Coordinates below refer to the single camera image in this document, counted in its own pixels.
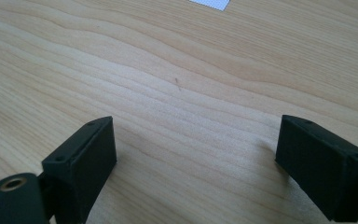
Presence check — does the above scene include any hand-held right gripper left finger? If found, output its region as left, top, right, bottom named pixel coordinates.
left=38, top=115, right=117, bottom=224

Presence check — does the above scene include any white paper sheet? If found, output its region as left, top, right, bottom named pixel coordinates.
left=188, top=0, right=231, bottom=12

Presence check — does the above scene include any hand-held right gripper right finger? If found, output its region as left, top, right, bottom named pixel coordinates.
left=274, top=114, right=358, bottom=223

